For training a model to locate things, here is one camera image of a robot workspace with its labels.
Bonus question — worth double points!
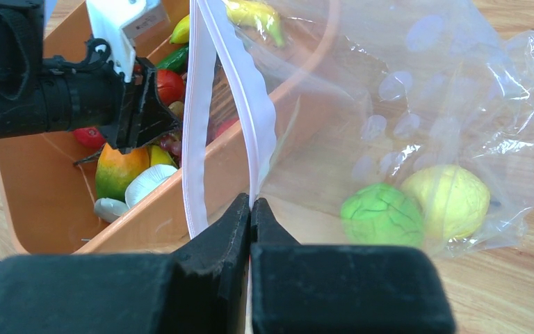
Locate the red chili pepper toy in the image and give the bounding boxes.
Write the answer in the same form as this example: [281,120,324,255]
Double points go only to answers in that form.
[72,127,106,150]

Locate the white garlic toy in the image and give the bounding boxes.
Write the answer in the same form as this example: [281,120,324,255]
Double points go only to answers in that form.
[94,198,129,223]

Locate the purple grapes toy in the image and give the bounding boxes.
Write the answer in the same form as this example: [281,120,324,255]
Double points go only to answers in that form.
[158,134,182,167]

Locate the small yellow fruit toy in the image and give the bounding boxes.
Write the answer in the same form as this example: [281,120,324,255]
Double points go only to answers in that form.
[149,145,178,168]

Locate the red apple toy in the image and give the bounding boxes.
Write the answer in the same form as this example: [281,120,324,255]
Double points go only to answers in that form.
[156,69,186,106]

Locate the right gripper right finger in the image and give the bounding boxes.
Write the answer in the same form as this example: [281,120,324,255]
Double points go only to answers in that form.
[250,198,455,333]

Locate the green apple toy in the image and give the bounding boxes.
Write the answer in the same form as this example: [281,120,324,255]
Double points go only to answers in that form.
[339,183,425,248]

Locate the clear zip top bag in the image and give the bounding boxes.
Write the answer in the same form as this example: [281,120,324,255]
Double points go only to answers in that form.
[184,1,534,257]

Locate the yellow banana toy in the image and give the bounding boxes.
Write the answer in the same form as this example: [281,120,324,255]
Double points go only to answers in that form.
[169,1,286,47]

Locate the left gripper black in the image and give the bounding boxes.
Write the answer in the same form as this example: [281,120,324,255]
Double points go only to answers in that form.
[0,1,182,154]

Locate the yellow pear toy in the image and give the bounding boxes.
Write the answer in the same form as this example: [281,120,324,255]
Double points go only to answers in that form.
[400,164,491,241]

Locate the orange green mango toy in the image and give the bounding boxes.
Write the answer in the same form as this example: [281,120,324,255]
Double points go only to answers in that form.
[95,144,150,202]

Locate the green cucumber toy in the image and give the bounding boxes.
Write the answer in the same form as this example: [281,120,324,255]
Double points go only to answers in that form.
[156,44,189,74]

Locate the brown longan cluster toy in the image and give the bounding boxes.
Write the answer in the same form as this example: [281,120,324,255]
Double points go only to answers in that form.
[168,101,184,120]

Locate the red strawberry toy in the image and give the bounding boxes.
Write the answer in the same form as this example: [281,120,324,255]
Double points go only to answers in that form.
[208,118,238,142]

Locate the white mushroom toy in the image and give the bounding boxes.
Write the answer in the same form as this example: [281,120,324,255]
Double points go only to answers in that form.
[124,164,177,208]

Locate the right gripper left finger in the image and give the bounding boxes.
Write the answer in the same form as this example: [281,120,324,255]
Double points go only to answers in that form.
[0,193,250,333]

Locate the orange plastic basket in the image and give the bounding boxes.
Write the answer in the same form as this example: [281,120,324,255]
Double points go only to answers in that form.
[0,1,340,254]

